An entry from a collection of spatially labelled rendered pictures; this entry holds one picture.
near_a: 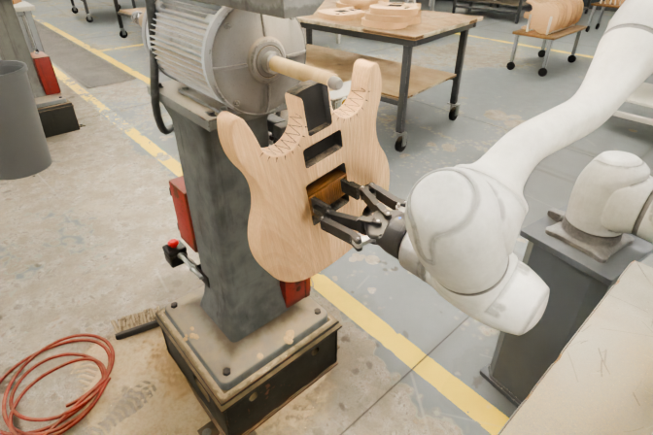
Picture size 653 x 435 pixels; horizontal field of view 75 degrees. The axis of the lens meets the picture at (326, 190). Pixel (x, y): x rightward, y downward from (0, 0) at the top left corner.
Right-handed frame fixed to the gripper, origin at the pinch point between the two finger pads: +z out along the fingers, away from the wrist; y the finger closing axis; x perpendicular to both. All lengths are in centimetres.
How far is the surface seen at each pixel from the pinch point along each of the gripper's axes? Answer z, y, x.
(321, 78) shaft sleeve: 6.5, 7.0, 19.9
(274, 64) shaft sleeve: 21.0, 6.9, 19.8
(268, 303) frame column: 42, -2, -68
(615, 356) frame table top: -50, 12, -15
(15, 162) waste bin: 288, -48, -83
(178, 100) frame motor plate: 52, -5, 8
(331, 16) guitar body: 210, 187, -40
